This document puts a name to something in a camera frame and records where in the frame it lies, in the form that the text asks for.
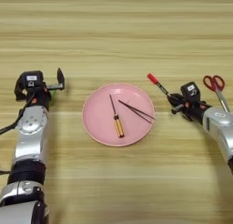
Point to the green object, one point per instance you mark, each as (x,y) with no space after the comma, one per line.
(53,93)

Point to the red marker pen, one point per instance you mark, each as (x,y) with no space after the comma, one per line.
(153,79)

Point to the pink round plate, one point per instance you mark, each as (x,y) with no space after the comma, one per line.
(100,121)

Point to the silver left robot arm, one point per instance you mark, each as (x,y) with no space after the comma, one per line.
(30,148)

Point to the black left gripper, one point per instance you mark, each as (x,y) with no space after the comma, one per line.
(41,94)

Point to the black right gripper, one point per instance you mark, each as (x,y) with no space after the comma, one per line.
(195,110)

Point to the black box white label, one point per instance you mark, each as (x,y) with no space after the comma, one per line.
(190,90)
(32,78)

